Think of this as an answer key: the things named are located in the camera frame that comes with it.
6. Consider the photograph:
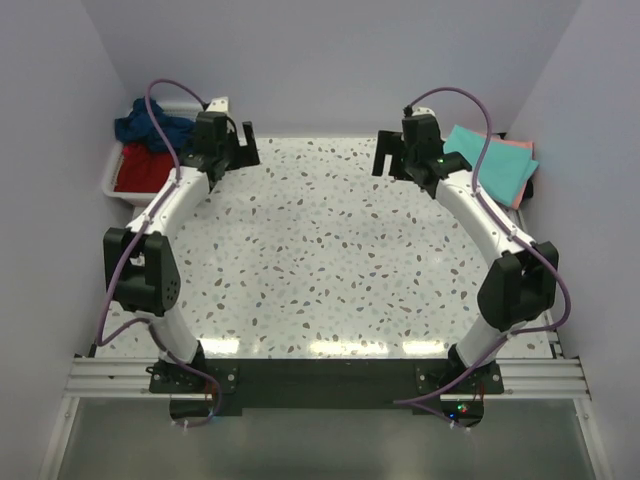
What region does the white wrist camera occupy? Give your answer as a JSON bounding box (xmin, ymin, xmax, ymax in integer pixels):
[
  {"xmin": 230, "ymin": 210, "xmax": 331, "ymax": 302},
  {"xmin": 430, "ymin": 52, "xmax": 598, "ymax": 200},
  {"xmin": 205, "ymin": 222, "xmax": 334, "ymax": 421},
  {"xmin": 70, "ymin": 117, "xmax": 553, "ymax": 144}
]
[
  {"xmin": 403, "ymin": 105, "xmax": 435, "ymax": 118},
  {"xmin": 204, "ymin": 96, "xmax": 230, "ymax": 118}
]

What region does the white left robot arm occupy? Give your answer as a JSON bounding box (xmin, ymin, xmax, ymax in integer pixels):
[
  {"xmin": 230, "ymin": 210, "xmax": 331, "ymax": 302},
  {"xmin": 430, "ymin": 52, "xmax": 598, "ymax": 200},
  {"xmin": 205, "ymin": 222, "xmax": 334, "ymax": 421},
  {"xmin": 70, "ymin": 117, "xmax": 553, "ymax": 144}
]
[{"xmin": 103, "ymin": 111, "xmax": 260, "ymax": 392}]

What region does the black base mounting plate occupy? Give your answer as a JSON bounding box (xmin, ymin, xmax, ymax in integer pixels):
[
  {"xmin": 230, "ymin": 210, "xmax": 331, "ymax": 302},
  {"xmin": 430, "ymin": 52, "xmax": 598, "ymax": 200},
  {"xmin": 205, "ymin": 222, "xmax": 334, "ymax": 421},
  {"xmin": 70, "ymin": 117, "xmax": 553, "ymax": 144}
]
[{"xmin": 146, "ymin": 358, "xmax": 505, "ymax": 426}]

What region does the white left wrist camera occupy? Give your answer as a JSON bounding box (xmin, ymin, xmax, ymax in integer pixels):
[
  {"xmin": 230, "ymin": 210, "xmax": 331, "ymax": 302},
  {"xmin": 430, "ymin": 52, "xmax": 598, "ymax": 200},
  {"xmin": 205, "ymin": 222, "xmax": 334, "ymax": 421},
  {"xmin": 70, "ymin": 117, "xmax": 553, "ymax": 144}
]
[{"xmin": 204, "ymin": 96, "xmax": 230, "ymax": 118}]

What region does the folded black t-shirt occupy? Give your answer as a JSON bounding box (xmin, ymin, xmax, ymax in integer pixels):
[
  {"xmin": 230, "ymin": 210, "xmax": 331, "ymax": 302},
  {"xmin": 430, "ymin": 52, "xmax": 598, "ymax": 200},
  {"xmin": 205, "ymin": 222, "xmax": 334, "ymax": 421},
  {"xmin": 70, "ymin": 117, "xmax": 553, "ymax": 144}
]
[{"xmin": 496, "ymin": 132, "xmax": 535, "ymax": 209}]

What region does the red t-shirt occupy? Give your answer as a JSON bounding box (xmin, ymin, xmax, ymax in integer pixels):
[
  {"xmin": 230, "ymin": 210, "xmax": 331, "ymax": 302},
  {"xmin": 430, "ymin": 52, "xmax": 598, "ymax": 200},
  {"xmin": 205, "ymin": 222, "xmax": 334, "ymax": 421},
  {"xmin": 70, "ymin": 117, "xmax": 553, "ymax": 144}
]
[{"xmin": 114, "ymin": 143, "xmax": 174, "ymax": 193}]

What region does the navy blue t-shirt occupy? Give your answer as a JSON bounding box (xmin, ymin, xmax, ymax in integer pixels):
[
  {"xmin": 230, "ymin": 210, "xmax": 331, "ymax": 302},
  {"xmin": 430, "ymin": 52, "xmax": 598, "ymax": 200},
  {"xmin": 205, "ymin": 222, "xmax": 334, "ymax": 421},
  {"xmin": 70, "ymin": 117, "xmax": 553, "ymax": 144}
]
[{"xmin": 114, "ymin": 97, "xmax": 195, "ymax": 153}]

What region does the folded salmon pink t-shirt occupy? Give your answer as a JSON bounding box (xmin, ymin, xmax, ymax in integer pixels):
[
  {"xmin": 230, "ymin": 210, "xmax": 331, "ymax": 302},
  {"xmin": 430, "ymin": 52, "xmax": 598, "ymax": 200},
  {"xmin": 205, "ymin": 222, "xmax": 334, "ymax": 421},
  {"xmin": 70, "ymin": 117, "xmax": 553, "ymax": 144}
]
[{"xmin": 482, "ymin": 135, "xmax": 539, "ymax": 209}]

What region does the aluminium extrusion rail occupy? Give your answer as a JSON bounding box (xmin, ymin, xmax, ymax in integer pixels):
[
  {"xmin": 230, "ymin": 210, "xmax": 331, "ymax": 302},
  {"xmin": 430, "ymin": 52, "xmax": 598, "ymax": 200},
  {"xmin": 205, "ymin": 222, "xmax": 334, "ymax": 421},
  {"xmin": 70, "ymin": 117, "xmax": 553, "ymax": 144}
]
[{"xmin": 63, "ymin": 358, "xmax": 591, "ymax": 400}]

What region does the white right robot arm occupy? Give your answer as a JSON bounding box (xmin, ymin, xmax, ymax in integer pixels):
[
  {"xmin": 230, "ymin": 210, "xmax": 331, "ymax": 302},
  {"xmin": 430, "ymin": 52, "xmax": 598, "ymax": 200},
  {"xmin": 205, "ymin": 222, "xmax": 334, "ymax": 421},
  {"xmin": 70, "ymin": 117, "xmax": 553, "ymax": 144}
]
[{"xmin": 372, "ymin": 114, "xmax": 559, "ymax": 393}]

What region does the folded teal t-shirt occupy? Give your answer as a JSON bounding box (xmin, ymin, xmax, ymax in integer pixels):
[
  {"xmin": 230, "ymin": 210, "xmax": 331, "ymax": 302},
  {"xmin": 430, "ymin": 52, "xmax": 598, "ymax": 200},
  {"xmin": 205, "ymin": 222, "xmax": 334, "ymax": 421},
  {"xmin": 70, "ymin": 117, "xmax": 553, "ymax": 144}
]
[{"xmin": 443, "ymin": 125, "xmax": 539, "ymax": 210}]

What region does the white plastic laundry basket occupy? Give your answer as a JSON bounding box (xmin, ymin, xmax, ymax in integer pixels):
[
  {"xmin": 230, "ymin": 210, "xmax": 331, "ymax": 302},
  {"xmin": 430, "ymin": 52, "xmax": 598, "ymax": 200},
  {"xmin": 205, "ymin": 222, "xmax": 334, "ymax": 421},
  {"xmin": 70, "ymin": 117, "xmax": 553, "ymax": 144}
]
[{"xmin": 114, "ymin": 97, "xmax": 195, "ymax": 194}]

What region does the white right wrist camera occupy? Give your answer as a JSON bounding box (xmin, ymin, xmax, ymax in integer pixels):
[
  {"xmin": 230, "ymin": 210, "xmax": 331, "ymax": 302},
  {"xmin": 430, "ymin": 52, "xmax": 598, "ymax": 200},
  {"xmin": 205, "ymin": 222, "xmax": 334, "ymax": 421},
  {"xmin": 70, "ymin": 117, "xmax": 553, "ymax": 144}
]
[{"xmin": 403, "ymin": 105, "xmax": 435, "ymax": 118}]

